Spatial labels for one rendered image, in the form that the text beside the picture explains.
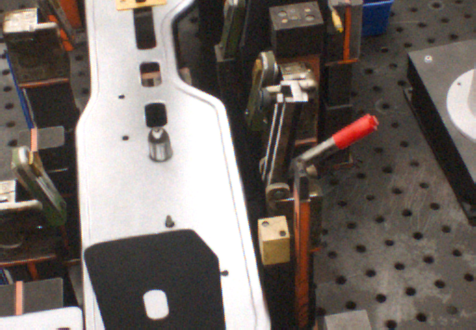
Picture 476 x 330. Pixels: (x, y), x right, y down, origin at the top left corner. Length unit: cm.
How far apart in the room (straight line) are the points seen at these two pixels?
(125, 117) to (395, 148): 56
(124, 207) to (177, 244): 45
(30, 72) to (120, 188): 34
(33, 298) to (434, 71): 85
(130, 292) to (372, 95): 102
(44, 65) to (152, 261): 74
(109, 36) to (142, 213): 36
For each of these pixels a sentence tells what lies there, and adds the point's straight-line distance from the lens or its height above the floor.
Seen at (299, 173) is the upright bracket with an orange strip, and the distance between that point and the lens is 99.
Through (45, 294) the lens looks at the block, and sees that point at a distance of 120.
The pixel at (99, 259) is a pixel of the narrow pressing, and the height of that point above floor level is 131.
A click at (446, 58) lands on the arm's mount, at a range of 172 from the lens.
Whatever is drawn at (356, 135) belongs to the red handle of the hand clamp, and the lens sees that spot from 112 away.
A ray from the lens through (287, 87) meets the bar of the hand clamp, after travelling 106.
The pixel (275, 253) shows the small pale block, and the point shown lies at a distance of 112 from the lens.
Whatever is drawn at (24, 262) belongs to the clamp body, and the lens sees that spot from 130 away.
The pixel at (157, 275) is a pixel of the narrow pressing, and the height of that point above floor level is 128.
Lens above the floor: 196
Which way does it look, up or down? 48 degrees down
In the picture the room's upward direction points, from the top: 4 degrees counter-clockwise
